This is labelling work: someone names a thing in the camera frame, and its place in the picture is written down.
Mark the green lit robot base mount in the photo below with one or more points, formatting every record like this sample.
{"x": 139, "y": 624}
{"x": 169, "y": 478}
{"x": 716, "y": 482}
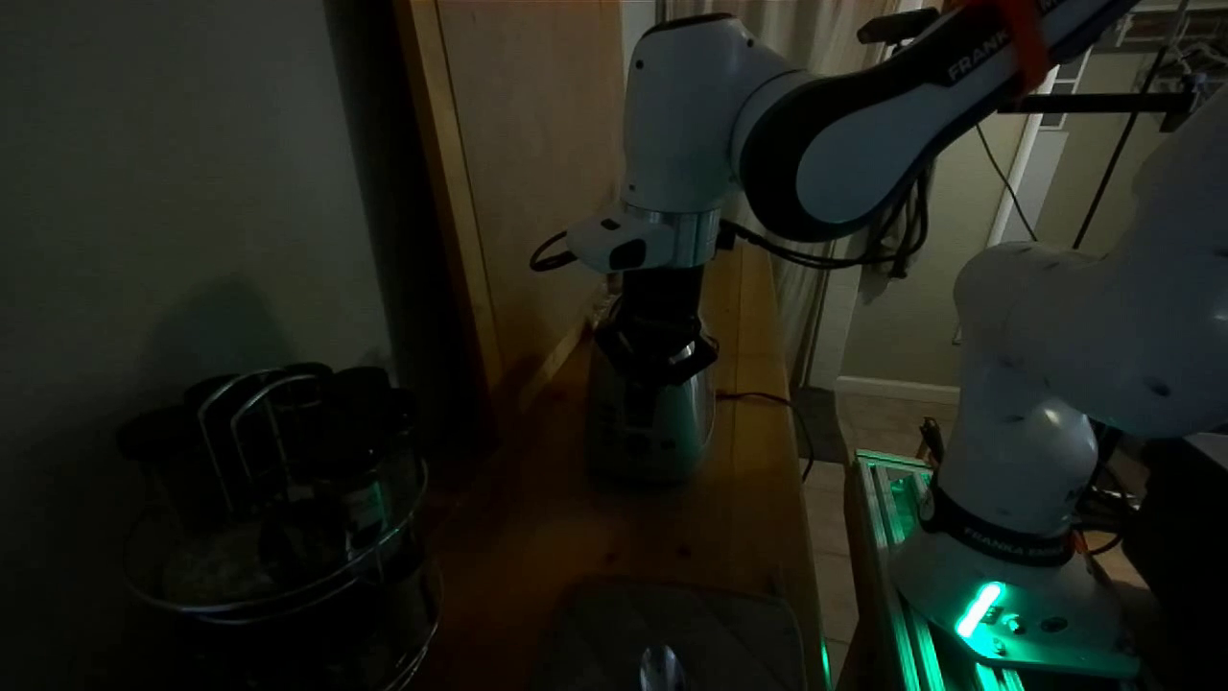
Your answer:
{"x": 982, "y": 609}

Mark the stainless steel toaster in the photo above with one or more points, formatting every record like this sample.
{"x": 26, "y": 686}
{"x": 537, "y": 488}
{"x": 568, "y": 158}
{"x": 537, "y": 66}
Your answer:
{"x": 648, "y": 429}

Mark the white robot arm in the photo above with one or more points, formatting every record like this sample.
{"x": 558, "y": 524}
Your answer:
{"x": 1022, "y": 387}

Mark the metal spoon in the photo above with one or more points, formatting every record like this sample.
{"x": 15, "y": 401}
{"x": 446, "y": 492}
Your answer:
{"x": 660, "y": 670}

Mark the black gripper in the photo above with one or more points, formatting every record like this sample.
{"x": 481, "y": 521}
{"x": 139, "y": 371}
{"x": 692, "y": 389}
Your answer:
{"x": 659, "y": 301}

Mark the grey drying mat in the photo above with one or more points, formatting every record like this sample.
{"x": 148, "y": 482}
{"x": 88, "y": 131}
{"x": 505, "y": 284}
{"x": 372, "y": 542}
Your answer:
{"x": 674, "y": 627}

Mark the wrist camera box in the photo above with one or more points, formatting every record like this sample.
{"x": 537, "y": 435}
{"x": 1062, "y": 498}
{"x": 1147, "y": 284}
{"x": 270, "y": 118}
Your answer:
{"x": 619, "y": 238}

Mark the large wooden backboard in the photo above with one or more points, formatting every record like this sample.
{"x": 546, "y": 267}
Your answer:
{"x": 522, "y": 177}

